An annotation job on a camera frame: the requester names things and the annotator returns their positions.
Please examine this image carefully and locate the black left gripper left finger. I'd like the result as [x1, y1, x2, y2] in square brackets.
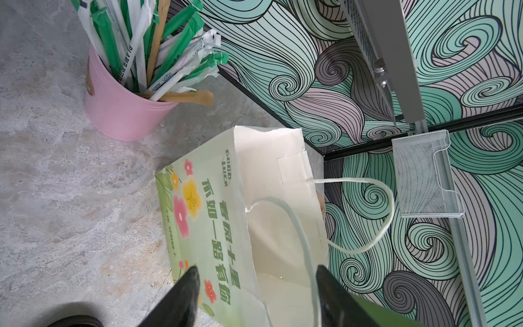
[139, 266, 200, 327]

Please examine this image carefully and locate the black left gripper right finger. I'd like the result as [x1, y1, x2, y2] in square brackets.
[316, 265, 378, 327]

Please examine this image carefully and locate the green paper cup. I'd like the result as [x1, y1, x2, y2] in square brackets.
[354, 296, 425, 327]

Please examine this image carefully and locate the white green paper bag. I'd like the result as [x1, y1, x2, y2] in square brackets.
[154, 125, 396, 327]

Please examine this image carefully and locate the stack of black cup lids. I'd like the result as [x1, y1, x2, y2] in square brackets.
[47, 315, 104, 327]

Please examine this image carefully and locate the pink holder cup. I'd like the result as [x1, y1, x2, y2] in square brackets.
[84, 46, 178, 141]

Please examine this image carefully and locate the clear acrylic wall pocket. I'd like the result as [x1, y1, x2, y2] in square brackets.
[392, 129, 464, 219]

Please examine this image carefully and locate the aluminium wall rail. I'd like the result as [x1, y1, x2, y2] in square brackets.
[340, 1, 487, 326]

